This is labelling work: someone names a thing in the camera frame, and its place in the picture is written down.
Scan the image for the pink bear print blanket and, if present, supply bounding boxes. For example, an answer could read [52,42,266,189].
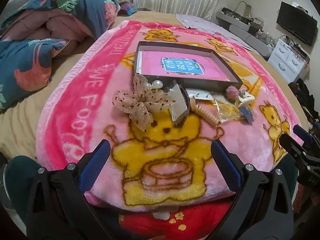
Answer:
[36,20,304,207]

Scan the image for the light purple sheet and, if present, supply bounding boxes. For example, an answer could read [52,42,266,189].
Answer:
[175,13,255,52]

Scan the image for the pink pompom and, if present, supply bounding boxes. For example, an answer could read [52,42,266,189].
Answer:
[226,85,241,100]

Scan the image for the purple striped pillow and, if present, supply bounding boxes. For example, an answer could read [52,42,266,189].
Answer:
[119,1,138,17]

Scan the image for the beige lace bow hair clip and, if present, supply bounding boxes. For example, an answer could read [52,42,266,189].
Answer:
[112,74,175,132]

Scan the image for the dark teal cloth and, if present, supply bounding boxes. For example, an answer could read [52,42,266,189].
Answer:
[5,155,42,205]

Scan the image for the white drawer cabinet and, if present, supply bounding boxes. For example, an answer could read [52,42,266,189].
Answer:
[267,39,310,83]

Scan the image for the clear plastic packet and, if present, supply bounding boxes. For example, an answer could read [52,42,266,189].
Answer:
[165,80,192,128]

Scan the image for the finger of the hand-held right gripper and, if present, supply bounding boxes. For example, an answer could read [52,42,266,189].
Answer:
[279,133,309,164]
[293,124,318,148]

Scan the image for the grey cardboard box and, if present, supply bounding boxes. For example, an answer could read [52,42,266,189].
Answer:
[134,41,243,92]

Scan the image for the blue floral quilt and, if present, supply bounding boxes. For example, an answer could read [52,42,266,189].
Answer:
[0,0,120,109]

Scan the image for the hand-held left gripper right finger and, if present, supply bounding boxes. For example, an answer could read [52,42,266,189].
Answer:
[211,140,294,240]

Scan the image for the dark clothes pile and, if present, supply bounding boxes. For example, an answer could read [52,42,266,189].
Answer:
[287,79,320,130]

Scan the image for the beige spiral hair tie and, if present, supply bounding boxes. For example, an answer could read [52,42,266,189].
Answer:
[190,97,222,127]

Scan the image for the tan bed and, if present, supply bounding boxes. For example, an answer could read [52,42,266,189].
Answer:
[0,11,310,160]

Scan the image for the bag of yellow hair ties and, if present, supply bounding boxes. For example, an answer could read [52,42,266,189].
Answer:
[215,100,247,124]

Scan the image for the black television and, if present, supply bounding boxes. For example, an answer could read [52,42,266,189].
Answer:
[276,1,318,47]

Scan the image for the grey bed headboard shelf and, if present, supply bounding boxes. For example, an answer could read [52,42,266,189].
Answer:
[216,7,274,57]

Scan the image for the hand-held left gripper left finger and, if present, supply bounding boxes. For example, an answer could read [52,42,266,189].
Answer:
[26,139,112,240]

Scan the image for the blue hair clip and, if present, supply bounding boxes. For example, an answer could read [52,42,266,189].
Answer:
[239,106,255,124]

